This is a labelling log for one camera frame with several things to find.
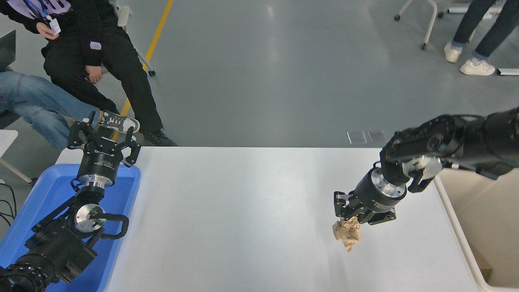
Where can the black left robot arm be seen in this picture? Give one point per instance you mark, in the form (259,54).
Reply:
(56,243)

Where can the tan paper ball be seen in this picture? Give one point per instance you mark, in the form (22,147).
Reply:
(348,235)

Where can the person's right hand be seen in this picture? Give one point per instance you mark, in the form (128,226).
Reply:
(45,31)

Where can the white badge card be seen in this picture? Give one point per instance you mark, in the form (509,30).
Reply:
(54,25)

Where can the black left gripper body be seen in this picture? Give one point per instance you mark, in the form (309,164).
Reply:
(99,164)

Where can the clear floor plate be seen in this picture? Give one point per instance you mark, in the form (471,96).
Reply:
(377,136)
(357,137)

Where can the person's left hand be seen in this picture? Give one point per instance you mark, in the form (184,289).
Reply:
(94,74)

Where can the large pale bin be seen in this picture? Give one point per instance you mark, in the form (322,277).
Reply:
(486,227)

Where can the dark grey laptop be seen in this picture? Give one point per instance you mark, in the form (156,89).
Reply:
(7,50)

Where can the person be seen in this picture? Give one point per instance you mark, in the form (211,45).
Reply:
(36,101)
(121,65)
(490,28)

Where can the white flat bar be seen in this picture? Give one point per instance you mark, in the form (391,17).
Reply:
(507,71)

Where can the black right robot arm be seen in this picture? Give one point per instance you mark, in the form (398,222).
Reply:
(466,142)

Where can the blue plastic tray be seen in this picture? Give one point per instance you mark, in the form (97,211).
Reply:
(48,190)

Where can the white wheeled chair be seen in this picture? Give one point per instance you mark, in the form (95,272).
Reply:
(429,20)
(146,63)

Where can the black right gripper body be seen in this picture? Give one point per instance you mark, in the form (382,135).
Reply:
(373,196)

